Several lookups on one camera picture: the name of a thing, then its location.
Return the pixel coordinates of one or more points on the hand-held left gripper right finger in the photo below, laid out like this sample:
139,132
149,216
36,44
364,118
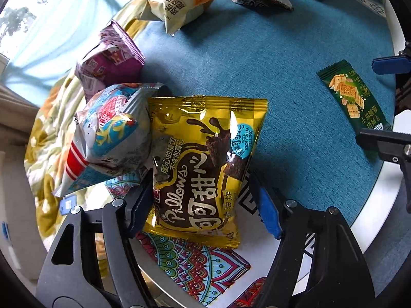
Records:
269,211

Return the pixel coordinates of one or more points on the silver blue snack packet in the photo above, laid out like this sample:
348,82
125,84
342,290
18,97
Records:
109,134

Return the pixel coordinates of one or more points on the yellow cocoa snack packet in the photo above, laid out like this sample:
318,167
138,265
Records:
199,166

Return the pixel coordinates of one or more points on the round table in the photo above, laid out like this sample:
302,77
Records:
393,25

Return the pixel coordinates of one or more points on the cream orange snack packet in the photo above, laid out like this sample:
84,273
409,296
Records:
179,3

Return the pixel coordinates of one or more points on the light blue window cloth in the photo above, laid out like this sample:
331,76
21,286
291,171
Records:
64,22

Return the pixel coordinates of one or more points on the brown curtain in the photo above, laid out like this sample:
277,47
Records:
12,109

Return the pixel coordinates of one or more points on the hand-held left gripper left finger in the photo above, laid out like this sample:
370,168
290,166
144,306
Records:
138,207

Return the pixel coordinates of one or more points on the purple snack packet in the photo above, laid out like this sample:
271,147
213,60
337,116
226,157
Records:
109,61

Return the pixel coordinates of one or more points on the blue table mat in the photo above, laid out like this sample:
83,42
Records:
257,64

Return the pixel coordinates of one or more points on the window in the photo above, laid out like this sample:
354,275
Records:
19,9

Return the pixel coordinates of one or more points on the floral blanket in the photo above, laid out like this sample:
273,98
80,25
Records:
45,141

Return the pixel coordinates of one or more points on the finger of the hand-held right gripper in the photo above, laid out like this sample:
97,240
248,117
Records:
390,64
385,144

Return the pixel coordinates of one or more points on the dark green cracker packet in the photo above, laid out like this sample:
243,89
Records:
353,99

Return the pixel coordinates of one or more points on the blue and white device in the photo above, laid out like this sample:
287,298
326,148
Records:
4,231

